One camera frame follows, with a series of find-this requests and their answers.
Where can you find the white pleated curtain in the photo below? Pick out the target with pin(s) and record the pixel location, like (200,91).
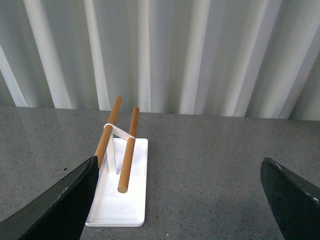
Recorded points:
(239,58)

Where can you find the white rack with wooden bars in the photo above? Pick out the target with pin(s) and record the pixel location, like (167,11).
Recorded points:
(120,195)

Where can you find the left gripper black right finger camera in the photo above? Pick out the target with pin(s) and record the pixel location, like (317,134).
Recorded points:
(294,201)

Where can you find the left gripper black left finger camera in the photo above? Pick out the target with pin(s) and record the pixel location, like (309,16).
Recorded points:
(60,212)

